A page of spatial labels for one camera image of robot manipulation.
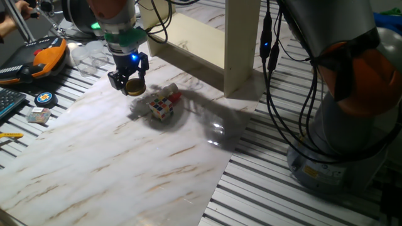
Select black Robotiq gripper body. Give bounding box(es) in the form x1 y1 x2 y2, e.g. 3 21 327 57
112 51 150 80

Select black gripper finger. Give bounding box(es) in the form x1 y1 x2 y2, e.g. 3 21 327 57
137 58 150 85
107 70 130 95

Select glass jar gold lid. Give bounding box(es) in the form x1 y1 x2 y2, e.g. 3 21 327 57
124 77 148 97

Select small red object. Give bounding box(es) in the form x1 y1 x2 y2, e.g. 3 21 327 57
168 90 183 105

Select multicoloured Rubik's cube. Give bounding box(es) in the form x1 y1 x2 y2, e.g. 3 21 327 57
148 95 175 122

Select forearm in dark red sleeve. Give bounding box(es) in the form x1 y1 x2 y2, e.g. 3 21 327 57
0 14 19 43

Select cream wooden shelf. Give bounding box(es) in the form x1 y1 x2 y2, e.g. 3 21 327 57
138 0 261 97

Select operator bare hand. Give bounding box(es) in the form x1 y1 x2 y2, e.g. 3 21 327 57
13 0 40 21

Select clear plastic cup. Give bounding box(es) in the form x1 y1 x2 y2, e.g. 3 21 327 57
85 40 110 68
71 46 97 78

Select white ball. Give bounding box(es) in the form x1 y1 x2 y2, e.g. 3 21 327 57
66 42 79 67

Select black filament spool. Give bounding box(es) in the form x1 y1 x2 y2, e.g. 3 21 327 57
61 0 103 35

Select orange black teach pendant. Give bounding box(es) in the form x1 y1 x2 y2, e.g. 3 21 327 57
0 36 68 85

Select round black puck blue logo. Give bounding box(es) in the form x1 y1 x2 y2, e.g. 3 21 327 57
34 90 59 109

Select marble patterned mat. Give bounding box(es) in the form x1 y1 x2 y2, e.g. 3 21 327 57
0 0 291 226

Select clear box coloured clips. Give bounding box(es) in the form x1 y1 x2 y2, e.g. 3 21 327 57
26 107 52 124

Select silver metal stand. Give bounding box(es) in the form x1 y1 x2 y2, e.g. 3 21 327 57
30 0 75 37

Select aluminium profile pole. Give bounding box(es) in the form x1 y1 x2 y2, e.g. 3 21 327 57
3 0 36 43

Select yellow handled tool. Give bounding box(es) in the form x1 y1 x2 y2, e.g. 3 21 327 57
0 132 24 148

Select black plug cable blue light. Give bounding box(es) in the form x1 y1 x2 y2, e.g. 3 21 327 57
259 11 273 61

